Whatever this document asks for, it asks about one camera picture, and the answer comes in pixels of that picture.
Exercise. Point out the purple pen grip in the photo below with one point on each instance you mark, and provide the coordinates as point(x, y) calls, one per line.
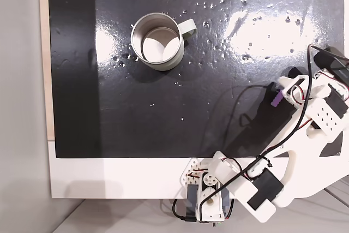
point(276, 100)

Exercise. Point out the black glossy mat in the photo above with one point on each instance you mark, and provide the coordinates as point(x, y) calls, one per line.
point(136, 107)

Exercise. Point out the black oval camera box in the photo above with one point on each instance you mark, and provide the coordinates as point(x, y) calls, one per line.
point(335, 64)

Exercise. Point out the pale green metal mug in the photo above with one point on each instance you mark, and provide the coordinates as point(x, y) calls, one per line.
point(174, 53)

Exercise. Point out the grey table clamp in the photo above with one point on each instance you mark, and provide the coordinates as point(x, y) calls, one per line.
point(192, 199)
point(227, 200)

